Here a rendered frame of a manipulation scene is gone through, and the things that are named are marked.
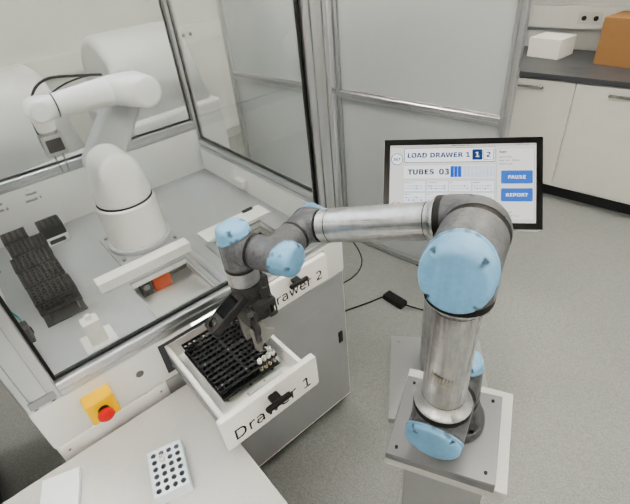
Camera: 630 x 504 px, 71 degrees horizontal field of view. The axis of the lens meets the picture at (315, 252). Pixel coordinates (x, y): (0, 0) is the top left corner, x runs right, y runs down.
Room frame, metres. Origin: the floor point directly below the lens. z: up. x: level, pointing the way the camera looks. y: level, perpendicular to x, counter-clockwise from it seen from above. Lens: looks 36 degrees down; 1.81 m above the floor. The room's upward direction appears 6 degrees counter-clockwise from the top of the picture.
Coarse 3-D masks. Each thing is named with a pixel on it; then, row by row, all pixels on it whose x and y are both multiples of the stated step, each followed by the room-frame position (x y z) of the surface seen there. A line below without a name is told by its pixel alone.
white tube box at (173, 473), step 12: (168, 444) 0.65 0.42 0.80; (180, 444) 0.64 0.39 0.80; (156, 456) 0.62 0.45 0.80; (168, 456) 0.62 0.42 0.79; (180, 456) 0.61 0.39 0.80; (156, 468) 0.59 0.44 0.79; (168, 468) 0.58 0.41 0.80; (180, 468) 0.59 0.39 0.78; (156, 480) 0.56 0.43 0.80; (168, 480) 0.56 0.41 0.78; (180, 480) 0.55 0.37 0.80; (156, 492) 0.53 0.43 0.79; (168, 492) 0.52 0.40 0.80; (180, 492) 0.53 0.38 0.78
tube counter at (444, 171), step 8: (440, 168) 1.36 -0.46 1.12; (448, 168) 1.36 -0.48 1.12; (456, 168) 1.35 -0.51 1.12; (464, 168) 1.34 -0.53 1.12; (472, 168) 1.34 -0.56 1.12; (480, 168) 1.33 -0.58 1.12; (488, 168) 1.33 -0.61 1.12; (440, 176) 1.35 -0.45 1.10; (448, 176) 1.34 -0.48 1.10; (456, 176) 1.33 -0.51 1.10; (464, 176) 1.33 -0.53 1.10; (472, 176) 1.32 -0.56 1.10; (480, 176) 1.32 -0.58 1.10; (488, 176) 1.31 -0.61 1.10
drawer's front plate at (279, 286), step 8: (320, 256) 1.19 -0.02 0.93; (304, 264) 1.16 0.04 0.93; (312, 264) 1.17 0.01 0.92; (320, 264) 1.19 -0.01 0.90; (304, 272) 1.15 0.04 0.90; (312, 272) 1.17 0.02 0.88; (280, 280) 1.09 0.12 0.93; (288, 280) 1.11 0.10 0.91; (312, 280) 1.17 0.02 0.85; (320, 280) 1.19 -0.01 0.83; (272, 288) 1.07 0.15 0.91; (280, 288) 1.09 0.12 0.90; (288, 288) 1.11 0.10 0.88; (296, 288) 1.12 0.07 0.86; (288, 296) 1.10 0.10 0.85; (296, 296) 1.12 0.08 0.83; (280, 304) 1.08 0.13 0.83
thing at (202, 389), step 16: (192, 336) 0.94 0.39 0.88; (272, 336) 0.88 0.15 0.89; (176, 352) 0.90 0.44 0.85; (288, 352) 0.82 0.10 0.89; (176, 368) 0.84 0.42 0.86; (192, 368) 0.85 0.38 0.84; (288, 368) 0.81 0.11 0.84; (192, 384) 0.76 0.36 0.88; (208, 384) 0.79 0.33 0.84; (208, 400) 0.69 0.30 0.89; (240, 400) 0.72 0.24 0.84
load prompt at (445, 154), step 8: (408, 152) 1.42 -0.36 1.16; (416, 152) 1.42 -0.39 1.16; (424, 152) 1.41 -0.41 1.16; (432, 152) 1.40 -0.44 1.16; (440, 152) 1.40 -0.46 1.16; (448, 152) 1.39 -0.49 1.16; (456, 152) 1.39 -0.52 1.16; (464, 152) 1.38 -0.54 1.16; (472, 152) 1.37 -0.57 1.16; (480, 152) 1.37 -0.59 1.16; (488, 152) 1.36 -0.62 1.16; (408, 160) 1.41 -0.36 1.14; (416, 160) 1.40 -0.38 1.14; (424, 160) 1.39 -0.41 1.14; (432, 160) 1.39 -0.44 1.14; (440, 160) 1.38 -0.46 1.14; (448, 160) 1.37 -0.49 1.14; (456, 160) 1.37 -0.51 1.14; (464, 160) 1.36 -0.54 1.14; (472, 160) 1.36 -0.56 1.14; (480, 160) 1.35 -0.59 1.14; (488, 160) 1.34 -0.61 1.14
